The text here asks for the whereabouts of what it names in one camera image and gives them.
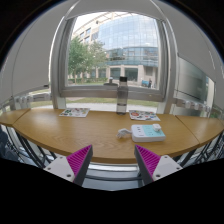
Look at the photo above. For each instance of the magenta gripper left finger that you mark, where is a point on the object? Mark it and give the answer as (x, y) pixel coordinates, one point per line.
(73, 167)

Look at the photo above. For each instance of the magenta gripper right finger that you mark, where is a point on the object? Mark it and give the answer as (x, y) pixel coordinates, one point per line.
(152, 166)

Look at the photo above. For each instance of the white charger plug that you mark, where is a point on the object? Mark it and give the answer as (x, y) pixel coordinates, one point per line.
(156, 127)

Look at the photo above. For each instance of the white power strip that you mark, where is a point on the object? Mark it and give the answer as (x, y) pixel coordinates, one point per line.
(146, 133)

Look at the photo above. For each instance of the right sticker sheet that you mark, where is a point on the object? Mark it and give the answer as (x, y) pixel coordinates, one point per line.
(143, 115)

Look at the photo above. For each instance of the sticker sheet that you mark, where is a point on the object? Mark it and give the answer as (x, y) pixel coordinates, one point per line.
(143, 115)
(75, 112)

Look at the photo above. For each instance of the left sticker sheet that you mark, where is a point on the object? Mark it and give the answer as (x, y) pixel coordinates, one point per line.
(75, 112)

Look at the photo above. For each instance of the clear water bottle black cap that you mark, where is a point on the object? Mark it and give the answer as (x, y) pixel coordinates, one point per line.
(122, 96)

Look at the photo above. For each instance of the white roller blind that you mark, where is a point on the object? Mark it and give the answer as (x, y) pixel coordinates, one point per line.
(32, 62)

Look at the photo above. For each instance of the grey window frame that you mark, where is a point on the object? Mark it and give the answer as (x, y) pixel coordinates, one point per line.
(59, 58)

